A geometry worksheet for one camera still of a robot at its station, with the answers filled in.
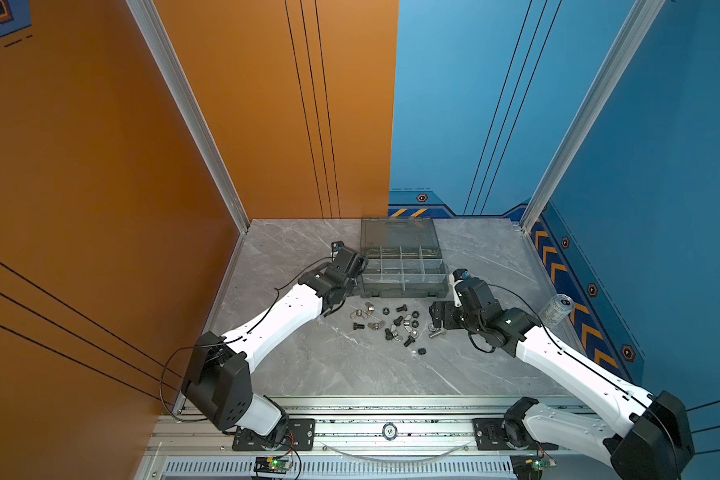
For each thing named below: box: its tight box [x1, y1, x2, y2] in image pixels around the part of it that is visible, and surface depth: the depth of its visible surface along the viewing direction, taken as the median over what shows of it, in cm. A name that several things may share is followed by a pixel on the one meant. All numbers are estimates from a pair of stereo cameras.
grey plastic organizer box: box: [360, 216, 449, 298], surface depth 111 cm
